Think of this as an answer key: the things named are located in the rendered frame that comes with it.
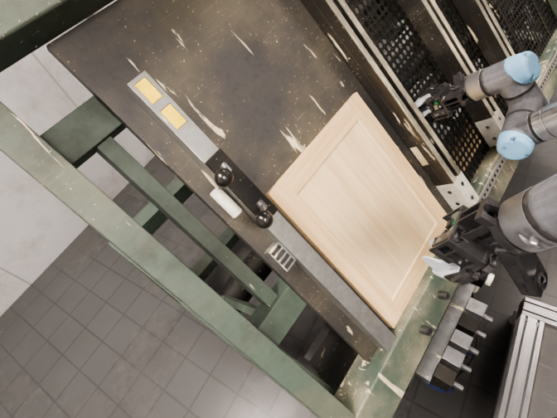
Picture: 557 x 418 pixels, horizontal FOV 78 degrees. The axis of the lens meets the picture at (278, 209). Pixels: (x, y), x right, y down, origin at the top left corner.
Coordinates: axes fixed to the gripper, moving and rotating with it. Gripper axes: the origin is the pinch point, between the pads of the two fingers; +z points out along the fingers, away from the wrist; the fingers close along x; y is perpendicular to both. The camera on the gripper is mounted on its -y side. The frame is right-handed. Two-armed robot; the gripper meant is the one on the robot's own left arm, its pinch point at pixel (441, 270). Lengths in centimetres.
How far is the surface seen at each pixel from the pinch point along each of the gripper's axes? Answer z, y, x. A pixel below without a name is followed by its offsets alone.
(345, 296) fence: 33.6, 5.3, 2.8
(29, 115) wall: 165, 222, -24
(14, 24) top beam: -8, 84, 10
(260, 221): 8.9, 33.1, 8.0
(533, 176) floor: 108, -84, -163
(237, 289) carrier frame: 89, 33, 7
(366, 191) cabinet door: 29.6, 14.7, -26.6
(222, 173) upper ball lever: 3.3, 43.9, 6.4
